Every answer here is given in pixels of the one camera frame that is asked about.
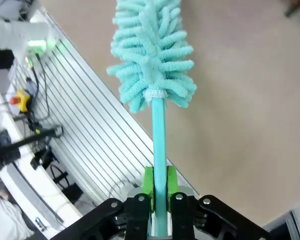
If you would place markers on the slotted aluminium base plate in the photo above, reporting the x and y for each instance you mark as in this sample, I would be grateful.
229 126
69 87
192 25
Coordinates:
90 120

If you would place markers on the person in white top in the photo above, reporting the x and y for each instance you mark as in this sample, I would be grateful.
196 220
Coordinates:
5 217

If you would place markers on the teal microfiber duster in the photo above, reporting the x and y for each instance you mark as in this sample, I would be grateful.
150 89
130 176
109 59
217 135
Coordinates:
160 140

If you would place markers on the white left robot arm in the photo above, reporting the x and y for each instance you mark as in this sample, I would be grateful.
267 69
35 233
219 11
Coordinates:
17 35

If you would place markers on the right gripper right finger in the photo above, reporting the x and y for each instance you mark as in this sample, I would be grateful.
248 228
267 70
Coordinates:
182 217

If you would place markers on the black power adapter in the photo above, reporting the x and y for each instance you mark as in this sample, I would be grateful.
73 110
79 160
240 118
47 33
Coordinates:
58 131

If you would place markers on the yellow emergency stop button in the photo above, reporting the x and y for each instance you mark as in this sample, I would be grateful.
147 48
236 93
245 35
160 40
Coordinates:
21 100

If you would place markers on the white office desk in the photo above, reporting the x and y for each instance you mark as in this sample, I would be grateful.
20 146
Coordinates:
20 180

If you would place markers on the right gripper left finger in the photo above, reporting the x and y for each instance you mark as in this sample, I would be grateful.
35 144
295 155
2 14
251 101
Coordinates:
137 217

